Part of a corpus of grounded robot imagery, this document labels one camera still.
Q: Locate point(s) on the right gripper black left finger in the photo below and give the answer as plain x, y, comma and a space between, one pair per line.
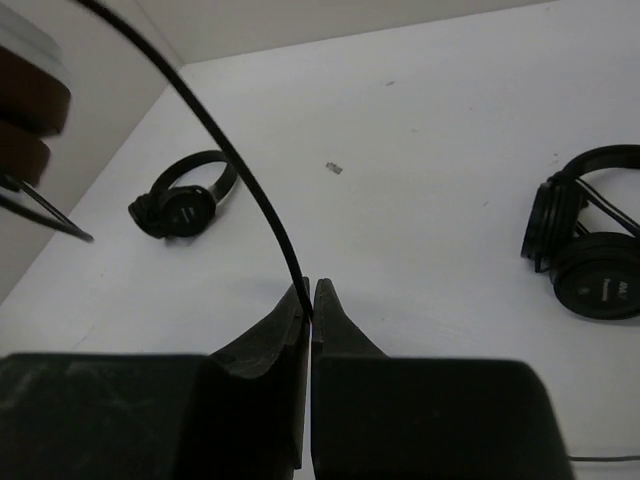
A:
237, 413

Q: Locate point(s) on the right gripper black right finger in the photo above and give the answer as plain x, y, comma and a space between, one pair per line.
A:
374, 416

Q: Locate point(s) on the brown silver headphones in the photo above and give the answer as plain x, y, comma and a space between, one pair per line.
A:
35, 99

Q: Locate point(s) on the small black headphones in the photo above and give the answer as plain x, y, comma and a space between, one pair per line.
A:
169, 211

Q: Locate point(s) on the large black wrapped headphones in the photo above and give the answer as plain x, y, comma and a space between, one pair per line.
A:
595, 275

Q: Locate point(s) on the small grey debris piece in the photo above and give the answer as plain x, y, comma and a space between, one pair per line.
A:
334, 168

